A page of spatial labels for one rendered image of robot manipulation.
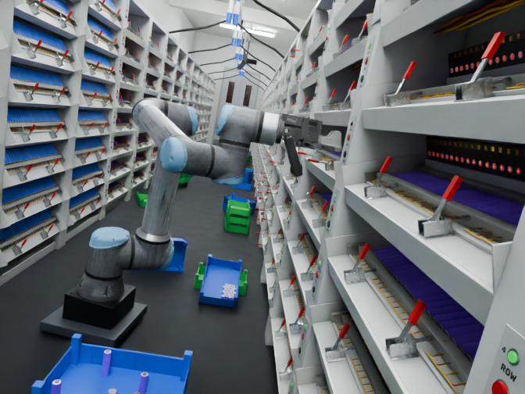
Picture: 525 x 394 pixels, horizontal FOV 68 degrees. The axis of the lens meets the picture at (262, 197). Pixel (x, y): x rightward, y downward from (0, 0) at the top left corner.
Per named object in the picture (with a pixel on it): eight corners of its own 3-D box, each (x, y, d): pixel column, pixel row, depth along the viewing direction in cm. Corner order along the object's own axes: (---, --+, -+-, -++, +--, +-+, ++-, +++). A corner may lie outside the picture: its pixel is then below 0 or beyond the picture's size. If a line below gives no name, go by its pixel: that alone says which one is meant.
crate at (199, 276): (193, 287, 226) (195, 274, 224) (198, 274, 246) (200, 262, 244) (244, 295, 228) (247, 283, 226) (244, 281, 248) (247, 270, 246)
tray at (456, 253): (495, 337, 38) (491, 200, 35) (345, 203, 98) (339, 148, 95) (701, 305, 38) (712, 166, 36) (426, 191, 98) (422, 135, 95)
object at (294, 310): (295, 377, 117) (289, 335, 115) (280, 289, 177) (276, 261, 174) (362, 367, 118) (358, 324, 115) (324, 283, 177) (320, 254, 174)
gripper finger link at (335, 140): (355, 134, 108) (323, 127, 108) (350, 155, 109) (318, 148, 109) (353, 134, 111) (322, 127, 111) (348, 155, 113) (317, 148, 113)
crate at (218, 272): (235, 308, 211) (237, 298, 207) (198, 302, 210) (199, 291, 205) (240, 269, 236) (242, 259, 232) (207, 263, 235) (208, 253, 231)
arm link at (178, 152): (130, 90, 152) (173, 137, 97) (161, 97, 158) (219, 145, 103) (124, 119, 155) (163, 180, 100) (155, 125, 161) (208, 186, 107)
